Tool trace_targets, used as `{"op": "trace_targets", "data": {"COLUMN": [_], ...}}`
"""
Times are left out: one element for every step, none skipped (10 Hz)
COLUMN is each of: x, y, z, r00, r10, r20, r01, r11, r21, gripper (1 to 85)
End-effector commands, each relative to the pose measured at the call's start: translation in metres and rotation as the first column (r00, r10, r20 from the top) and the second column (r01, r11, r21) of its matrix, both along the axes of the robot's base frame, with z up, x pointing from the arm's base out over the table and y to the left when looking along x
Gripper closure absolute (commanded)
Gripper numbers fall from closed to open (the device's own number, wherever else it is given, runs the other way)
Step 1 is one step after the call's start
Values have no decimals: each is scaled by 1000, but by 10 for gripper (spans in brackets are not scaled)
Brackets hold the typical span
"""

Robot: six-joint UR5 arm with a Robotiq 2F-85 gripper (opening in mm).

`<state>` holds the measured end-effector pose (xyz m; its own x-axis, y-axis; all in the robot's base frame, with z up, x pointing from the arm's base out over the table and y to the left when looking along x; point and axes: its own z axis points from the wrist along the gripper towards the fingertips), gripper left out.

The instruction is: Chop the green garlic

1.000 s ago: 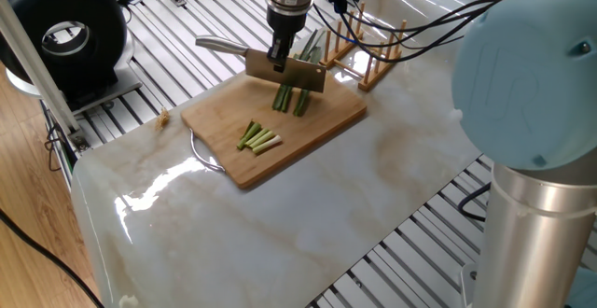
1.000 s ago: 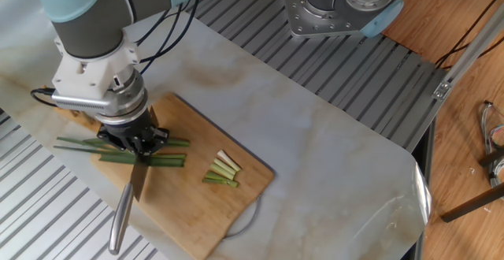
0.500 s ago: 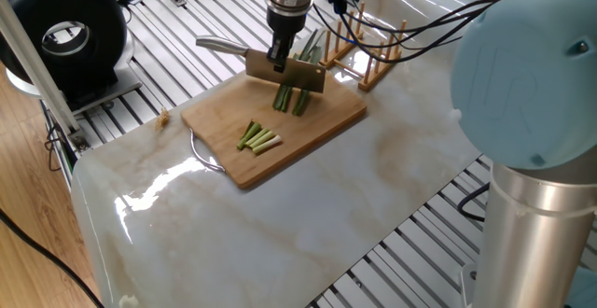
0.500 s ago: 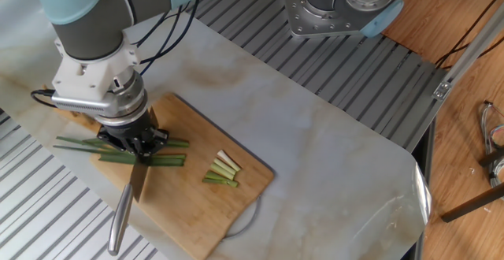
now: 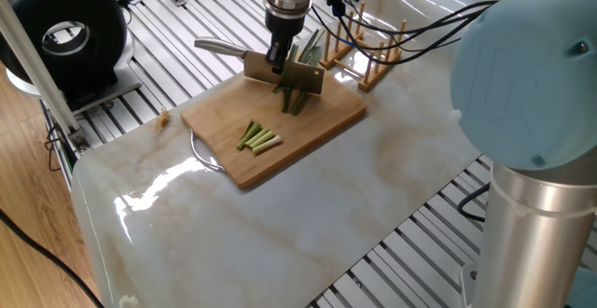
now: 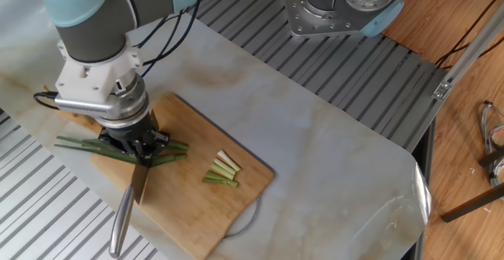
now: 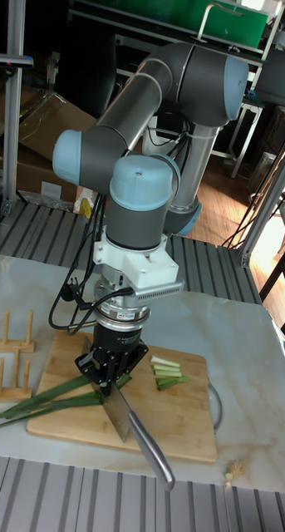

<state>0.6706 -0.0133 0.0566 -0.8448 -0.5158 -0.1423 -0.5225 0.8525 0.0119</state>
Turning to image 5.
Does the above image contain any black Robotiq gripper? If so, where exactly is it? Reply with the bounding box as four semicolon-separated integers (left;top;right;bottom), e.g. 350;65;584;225
263;0;311;76

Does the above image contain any steel kitchen knife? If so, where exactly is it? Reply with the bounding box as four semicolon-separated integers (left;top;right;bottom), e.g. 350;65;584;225
194;37;326;96

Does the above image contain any green garlic stalk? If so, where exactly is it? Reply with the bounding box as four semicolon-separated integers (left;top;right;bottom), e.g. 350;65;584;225
272;30;327;100

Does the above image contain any long green garlic leaf piece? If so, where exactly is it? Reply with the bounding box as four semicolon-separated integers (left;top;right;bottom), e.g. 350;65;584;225
282;91;312;117

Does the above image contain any short green garlic piece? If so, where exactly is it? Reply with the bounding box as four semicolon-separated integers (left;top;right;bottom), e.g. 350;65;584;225
237;121;262;148
243;129;270;150

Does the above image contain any short white garlic piece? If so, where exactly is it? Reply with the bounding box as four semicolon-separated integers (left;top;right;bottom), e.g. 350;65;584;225
248;132;278;151
256;135;284;155

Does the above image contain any bamboo cutting board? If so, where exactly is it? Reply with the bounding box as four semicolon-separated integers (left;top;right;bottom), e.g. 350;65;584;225
179;63;368;192

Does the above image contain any wooden slotted rack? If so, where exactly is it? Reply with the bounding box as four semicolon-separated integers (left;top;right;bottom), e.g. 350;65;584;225
323;0;410;91

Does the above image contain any white marble pattern mat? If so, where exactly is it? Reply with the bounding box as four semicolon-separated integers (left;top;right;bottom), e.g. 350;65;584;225
73;0;533;308

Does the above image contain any black round fan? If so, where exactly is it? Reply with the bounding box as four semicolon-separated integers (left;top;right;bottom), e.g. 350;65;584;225
0;0;143;115

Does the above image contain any metal wire board loop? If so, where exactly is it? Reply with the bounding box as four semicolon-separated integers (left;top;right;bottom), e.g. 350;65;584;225
189;133;227;174

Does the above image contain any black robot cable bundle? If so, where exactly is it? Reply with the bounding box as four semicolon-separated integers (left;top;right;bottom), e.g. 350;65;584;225
306;0;505;62

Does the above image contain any aluminium frame post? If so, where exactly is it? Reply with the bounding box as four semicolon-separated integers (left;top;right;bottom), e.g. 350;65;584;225
0;0;91;152

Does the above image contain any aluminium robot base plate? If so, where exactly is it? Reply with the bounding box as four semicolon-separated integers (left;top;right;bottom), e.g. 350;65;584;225
461;265;497;308

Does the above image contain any black floor cable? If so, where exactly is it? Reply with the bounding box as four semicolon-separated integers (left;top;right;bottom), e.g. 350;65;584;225
0;203;105;308

